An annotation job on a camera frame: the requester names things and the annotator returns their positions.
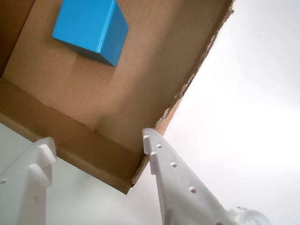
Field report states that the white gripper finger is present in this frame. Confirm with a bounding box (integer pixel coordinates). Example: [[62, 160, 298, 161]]
[[0, 137, 58, 225], [142, 127, 235, 225]]

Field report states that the blue cube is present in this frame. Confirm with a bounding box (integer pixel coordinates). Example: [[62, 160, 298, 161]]
[[52, 0, 129, 68]]

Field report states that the brown cardboard box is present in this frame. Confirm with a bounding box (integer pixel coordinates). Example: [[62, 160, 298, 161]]
[[0, 0, 235, 195]]

